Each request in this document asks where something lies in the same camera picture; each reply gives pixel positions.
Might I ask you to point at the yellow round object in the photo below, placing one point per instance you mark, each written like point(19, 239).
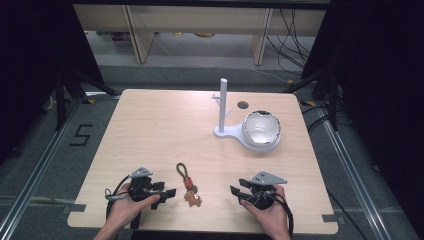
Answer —
point(204, 34)

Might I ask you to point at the aluminium floor rail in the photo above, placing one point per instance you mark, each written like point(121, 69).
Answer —
point(353, 180)
point(36, 173)

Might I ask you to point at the person's left hand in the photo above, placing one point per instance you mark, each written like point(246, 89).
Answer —
point(123, 208)

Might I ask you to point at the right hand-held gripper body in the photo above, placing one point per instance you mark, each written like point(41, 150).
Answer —
point(265, 190)

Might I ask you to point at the black curtain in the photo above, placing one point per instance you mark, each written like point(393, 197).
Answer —
point(30, 66)
point(380, 83)

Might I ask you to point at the person's right hand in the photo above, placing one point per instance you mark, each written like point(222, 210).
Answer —
point(273, 216)

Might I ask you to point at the light wooden shelf unit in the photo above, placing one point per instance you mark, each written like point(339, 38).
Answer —
point(200, 18)

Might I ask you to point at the black metal stand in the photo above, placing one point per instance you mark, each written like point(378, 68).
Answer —
point(60, 100)
point(332, 100)

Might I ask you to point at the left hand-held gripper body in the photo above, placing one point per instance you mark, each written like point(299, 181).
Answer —
point(140, 188)

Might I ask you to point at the grey tape strip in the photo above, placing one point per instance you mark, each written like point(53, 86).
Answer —
point(74, 208)
point(333, 218)

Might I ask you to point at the white stand with tray base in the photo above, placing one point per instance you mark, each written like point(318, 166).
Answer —
point(222, 110)

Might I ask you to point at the white bowl with silver rim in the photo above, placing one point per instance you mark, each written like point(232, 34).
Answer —
point(261, 128)

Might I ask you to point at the dark round table grommet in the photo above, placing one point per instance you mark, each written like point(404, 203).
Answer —
point(243, 105)

